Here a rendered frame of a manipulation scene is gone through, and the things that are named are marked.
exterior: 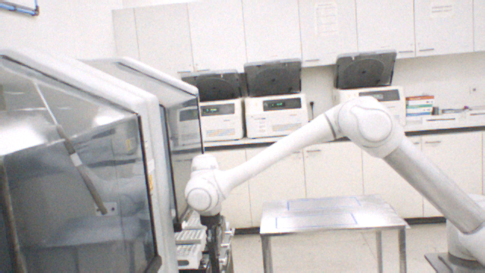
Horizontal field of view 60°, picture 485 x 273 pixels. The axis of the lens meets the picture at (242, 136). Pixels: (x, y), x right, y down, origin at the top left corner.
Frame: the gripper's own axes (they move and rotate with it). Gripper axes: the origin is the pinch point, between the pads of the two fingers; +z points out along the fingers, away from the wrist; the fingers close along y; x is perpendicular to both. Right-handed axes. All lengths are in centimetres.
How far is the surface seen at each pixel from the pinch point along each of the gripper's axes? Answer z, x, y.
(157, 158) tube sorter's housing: -44.9, -11.4, 17.7
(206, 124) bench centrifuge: -27, -38, -229
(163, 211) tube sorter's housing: -27.5, -11.4, 18.1
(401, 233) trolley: 2, 74, -25
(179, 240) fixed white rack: -6.5, -14.9, -10.4
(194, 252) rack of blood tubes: -6.3, -7.0, 1.3
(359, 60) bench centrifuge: -71, 104, -251
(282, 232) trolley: -1.8, 25.0, -24.4
